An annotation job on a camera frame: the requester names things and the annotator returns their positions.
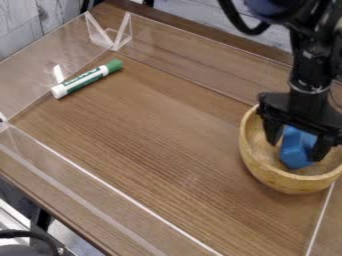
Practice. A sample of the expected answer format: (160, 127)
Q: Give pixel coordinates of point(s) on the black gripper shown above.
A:
(307, 112)

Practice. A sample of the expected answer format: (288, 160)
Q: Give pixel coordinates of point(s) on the blue rectangular block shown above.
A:
(295, 148)

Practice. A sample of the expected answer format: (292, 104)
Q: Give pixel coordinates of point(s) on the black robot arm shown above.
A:
(314, 23)

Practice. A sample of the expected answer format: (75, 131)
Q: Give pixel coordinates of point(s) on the brown wooden bowl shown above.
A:
(260, 159)

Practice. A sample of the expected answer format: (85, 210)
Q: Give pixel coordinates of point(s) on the green and white marker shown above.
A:
(84, 79)

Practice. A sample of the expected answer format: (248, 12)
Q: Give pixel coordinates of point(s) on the black table leg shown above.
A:
(42, 219)

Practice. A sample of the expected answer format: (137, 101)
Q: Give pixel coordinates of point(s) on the clear acrylic tray wall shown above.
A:
(132, 158)

